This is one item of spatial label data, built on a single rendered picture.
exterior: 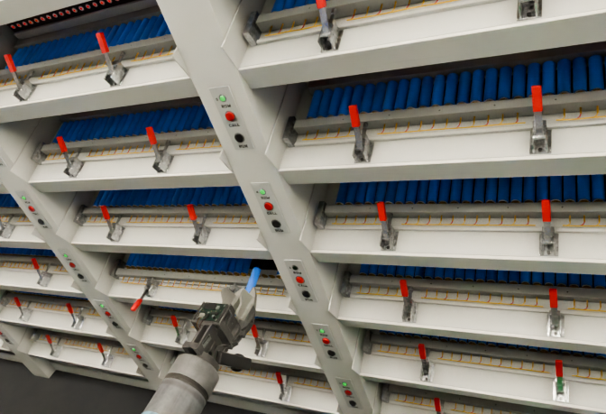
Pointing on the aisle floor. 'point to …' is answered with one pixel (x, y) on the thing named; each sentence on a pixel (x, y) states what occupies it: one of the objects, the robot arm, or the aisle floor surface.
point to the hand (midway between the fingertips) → (248, 294)
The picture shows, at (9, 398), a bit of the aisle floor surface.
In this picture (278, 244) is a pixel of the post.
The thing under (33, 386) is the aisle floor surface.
